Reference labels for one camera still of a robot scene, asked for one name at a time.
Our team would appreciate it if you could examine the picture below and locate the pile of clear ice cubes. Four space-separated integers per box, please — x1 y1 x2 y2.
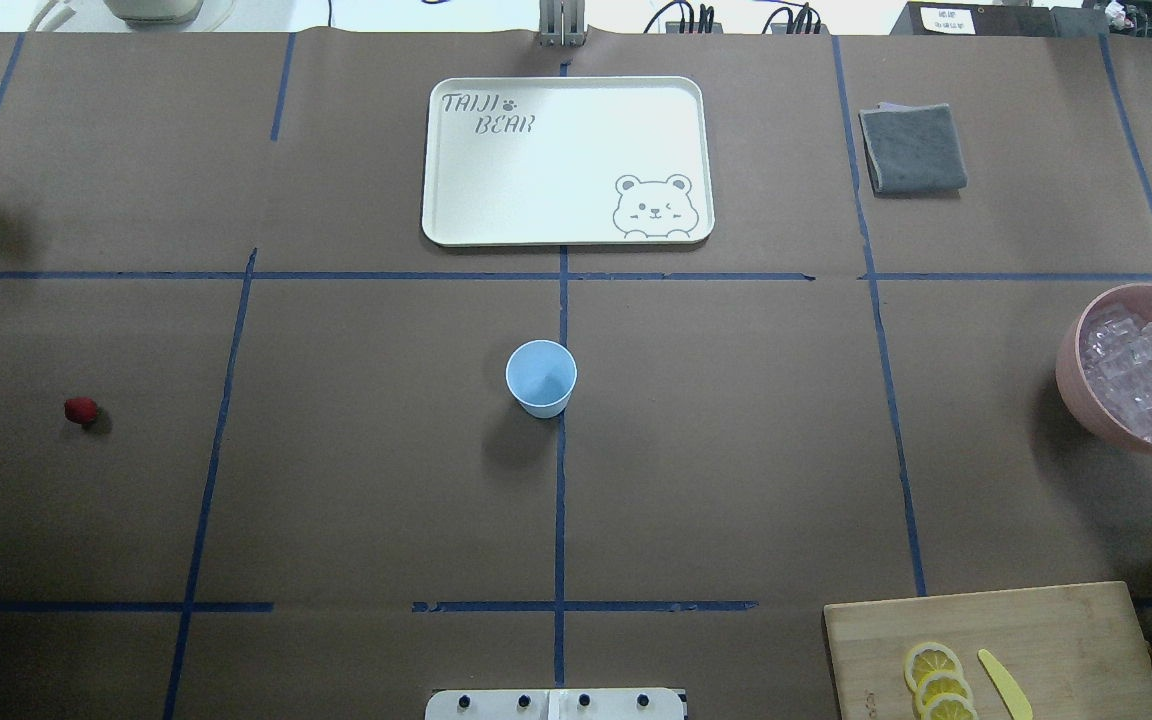
1079 304 1152 445

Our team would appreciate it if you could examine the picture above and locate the light blue plastic cup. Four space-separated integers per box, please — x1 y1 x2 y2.
506 340 579 419

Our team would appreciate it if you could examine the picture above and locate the pink bowl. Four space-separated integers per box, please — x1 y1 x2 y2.
1055 283 1152 455

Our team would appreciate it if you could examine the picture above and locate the bamboo cutting board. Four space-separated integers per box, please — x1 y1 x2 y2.
823 582 1152 719

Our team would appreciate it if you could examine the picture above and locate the grey folded cloth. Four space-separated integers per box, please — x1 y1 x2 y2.
858 103 969 197

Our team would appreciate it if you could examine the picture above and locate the yellow plastic knife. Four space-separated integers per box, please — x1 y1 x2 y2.
977 647 1036 720

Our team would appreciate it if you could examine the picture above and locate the lemon slices row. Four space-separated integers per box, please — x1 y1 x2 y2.
902 641 979 719

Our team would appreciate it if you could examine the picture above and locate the cream bear serving tray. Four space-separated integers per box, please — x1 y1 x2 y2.
420 76 717 249

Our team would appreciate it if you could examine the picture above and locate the red strawberry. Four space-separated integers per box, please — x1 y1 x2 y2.
63 396 101 429

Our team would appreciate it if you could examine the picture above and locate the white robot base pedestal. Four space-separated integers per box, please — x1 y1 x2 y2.
424 687 689 719

